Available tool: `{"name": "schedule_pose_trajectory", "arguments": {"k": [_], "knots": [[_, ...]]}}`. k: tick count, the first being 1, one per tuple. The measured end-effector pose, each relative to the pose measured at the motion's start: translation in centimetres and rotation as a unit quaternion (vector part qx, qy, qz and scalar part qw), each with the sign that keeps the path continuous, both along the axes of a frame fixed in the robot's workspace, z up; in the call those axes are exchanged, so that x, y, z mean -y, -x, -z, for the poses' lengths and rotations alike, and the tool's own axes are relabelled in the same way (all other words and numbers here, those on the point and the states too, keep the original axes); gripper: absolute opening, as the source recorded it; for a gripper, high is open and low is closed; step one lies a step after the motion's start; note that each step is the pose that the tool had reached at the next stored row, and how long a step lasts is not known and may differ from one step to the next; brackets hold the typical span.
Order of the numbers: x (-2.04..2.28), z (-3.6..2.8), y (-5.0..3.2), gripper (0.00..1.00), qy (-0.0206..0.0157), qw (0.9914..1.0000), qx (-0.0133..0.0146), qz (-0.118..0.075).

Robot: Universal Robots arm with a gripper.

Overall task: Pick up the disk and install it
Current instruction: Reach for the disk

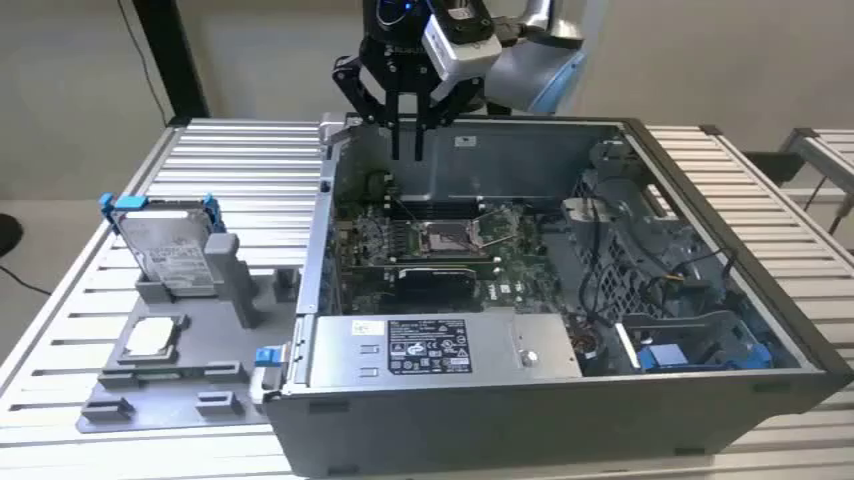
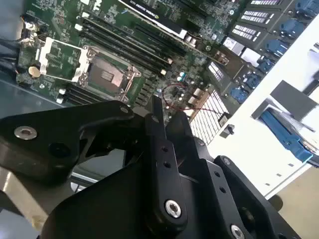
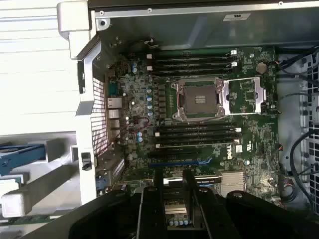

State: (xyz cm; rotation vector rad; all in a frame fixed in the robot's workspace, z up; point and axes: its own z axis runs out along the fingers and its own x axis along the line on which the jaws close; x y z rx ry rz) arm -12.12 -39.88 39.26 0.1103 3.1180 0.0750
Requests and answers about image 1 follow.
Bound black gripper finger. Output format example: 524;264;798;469
412;76;487;162
330;54;404;162

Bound hard disk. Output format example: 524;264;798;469
99;192;228;297
636;342;774;375

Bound black power wire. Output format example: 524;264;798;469
646;247;743;302

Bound grey disk bay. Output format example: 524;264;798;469
610;307;775;376

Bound RAM slot bank white clips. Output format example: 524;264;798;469
390;195;486;209
390;253;503;267

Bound metal socket cover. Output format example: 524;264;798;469
470;207;530;247

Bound CPU socket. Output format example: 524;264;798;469
416;219;479;257

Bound green motherboard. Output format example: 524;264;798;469
330;197;583;322

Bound black graphics card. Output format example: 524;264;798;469
392;267;479;305

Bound grey power supply unit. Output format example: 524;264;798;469
307;312;583;387

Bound metal slat side table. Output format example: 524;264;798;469
777;127;854;202

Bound grey parts rack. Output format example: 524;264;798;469
76;233;300;434

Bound silver CPU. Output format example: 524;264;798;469
125;319;183;359

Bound black round floor stand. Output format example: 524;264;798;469
0;212;25;259

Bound green RAM stick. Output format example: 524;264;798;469
135;368;209;379

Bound open grey PC case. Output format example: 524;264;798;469
263;112;854;476

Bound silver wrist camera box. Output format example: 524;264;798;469
422;8;504;82

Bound thin wire locking lever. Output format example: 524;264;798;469
384;191;424;227

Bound black upright post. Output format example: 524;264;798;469
129;0;212;120

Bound thin black wall cable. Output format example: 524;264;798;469
116;0;169;127

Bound black data wire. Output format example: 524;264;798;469
576;196;627;327

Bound coloured power supply wire bundle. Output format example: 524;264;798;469
566;324;606;362

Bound black floor cable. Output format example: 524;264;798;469
0;263;55;297

